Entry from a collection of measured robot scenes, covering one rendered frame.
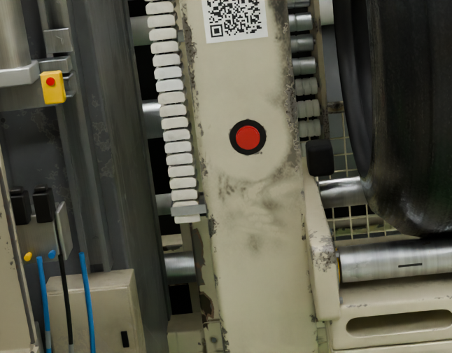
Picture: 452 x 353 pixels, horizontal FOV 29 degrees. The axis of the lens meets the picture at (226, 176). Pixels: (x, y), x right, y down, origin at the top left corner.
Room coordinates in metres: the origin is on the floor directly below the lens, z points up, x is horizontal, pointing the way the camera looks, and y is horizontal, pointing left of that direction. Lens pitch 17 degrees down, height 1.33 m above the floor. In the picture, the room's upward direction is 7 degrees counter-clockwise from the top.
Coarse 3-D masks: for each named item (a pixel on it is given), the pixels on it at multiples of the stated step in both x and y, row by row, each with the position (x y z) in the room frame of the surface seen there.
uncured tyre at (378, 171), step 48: (336, 0) 1.34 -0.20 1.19; (384, 0) 0.91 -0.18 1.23; (432, 0) 0.87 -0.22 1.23; (384, 48) 0.90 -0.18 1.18; (432, 48) 0.87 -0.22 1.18; (384, 96) 0.91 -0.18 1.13; (432, 96) 0.87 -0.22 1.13; (384, 144) 0.94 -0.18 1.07; (432, 144) 0.88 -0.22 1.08; (384, 192) 0.97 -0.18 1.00; (432, 192) 0.91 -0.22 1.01
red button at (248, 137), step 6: (246, 126) 1.06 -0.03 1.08; (252, 126) 1.07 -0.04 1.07; (240, 132) 1.06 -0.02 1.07; (246, 132) 1.06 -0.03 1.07; (252, 132) 1.06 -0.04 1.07; (258, 132) 1.06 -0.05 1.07; (240, 138) 1.06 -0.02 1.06; (246, 138) 1.06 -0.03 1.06; (252, 138) 1.06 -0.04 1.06; (258, 138) 1.06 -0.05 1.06; (240, 144) 1.06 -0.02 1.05; (246, 144) 1.06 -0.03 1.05; (252, 144) 1.06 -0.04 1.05
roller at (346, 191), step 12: (324, 180) 1.28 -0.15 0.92; (336, 180) 1.28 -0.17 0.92; (348, 180) 1.28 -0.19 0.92; (324, 192) 1.27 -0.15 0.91; (336, 192) 1.26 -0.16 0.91; (348, 192) 1.26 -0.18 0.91; (360, 192) 1.26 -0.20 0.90; (324, 204) 1.27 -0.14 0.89; (336, 204) 1.27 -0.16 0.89; (348, 204) 1.27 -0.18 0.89; (360, 204) 1.27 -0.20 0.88
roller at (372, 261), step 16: (400, 240) 1.01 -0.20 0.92; (416, 240) 1.00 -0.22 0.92; (432, 240) 1.00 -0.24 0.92; (448, 240) 0.99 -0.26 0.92; (352, 256) 0.99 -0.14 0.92; (368, 256) 0.99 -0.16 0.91; (384, 256) 0.99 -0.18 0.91; (400, 256) 0.98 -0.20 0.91; (416, 256) 0.98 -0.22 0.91; (432, 256) 0.98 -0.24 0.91; (448, 256) 0.98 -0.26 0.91; (352, 272) 0.98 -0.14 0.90; (368, 272) 0.98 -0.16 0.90; (384, 272) 0.98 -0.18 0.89; (400, 272) 0.98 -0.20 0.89; (416, 272) 0.98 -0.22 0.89; (432, 272) 0.99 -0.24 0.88
